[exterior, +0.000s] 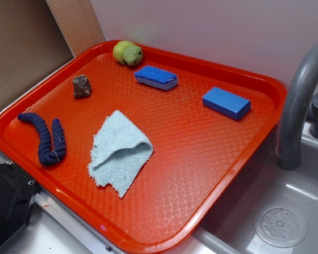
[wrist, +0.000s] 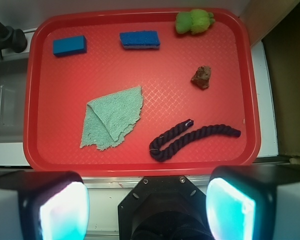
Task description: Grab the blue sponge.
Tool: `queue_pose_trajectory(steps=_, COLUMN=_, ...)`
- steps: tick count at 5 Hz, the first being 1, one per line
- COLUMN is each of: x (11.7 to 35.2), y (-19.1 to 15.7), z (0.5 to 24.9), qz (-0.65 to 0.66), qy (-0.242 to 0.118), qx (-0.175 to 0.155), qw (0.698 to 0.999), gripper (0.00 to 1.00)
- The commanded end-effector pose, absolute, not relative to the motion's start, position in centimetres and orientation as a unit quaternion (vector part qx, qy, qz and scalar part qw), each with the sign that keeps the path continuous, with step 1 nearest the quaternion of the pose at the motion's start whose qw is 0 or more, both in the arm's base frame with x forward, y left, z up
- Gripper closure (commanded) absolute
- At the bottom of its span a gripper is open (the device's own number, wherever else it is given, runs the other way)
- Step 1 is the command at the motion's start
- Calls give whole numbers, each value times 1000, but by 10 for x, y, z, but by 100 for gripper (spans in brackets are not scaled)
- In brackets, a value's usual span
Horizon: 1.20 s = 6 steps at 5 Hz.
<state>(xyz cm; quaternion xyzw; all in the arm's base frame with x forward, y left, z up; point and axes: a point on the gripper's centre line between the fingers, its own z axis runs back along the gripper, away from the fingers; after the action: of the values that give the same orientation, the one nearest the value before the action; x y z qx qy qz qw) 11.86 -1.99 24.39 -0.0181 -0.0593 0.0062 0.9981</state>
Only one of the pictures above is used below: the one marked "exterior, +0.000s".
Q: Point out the brown cardboard panel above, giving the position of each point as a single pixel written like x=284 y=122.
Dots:
x=38 y=37

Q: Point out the light blue towel cloth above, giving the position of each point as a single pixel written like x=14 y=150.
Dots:
x=120 y=149

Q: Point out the red plastic tray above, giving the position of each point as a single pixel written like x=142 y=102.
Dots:
x=197 y=151

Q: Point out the sink drain strainer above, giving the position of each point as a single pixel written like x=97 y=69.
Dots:
x=281 y=225

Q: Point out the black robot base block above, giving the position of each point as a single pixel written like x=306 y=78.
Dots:
x=17 y=196

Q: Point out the green plush toy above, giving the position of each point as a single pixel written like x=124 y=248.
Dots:
x=127 y=53

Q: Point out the grey faucet spout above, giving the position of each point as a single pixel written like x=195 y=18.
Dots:
x=302 y=96

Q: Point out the grey toy sink basin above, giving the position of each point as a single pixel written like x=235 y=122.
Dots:
x=229 y=225

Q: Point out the blue rectangular block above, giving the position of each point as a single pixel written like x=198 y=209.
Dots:
x=226 y=103

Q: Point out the blue sponge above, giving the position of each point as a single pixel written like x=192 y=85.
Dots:
x=156 y=77

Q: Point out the brown rock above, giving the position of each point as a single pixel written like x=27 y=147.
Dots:
x=82 y=87

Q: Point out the dark blue fabric worm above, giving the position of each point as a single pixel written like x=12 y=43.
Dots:
x=52 y=146

